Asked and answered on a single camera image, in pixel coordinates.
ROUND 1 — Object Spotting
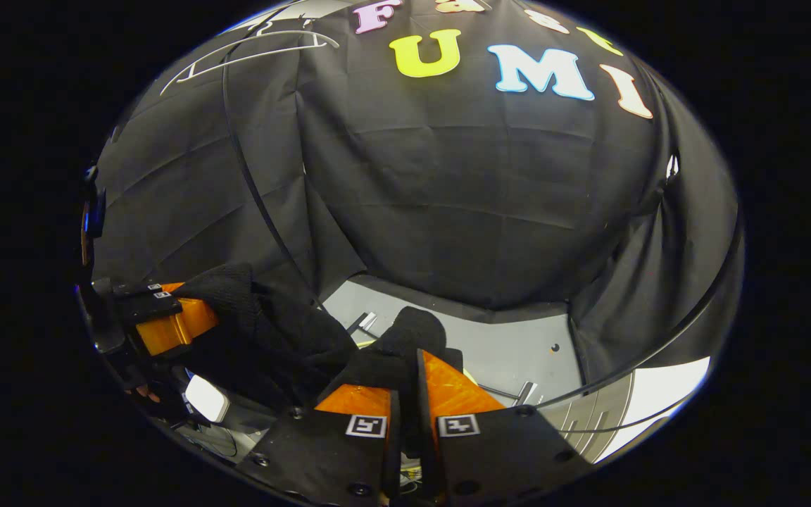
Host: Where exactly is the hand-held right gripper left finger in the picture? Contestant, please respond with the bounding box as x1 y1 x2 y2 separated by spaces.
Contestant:
235 384 403 507

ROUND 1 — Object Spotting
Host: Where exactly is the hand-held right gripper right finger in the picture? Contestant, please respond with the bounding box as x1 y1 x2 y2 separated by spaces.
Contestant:
415 348 594 507

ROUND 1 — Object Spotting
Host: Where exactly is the white paper garment tag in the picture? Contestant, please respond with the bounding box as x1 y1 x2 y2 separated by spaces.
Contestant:
184 373 232 425

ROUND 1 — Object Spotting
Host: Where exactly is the black garment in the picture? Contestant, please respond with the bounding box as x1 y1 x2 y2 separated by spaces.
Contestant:
172 262 464 423

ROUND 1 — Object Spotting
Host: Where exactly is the black metal clothes rack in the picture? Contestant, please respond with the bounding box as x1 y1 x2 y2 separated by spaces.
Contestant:
221 21 743 411

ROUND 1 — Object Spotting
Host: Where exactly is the black backdrop cloth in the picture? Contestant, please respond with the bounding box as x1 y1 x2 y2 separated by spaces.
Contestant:
296 0 670 312
92 42 367 303
571 67 743 384

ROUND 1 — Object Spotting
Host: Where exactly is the white wire clothes hanger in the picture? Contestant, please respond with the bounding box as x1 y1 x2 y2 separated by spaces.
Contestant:
240 11 318 39
159 30 341 96

